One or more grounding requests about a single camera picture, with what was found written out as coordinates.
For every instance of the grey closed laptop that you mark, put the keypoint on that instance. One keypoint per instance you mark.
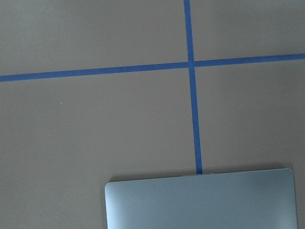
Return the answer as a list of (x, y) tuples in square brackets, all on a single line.
[(242, 200)]

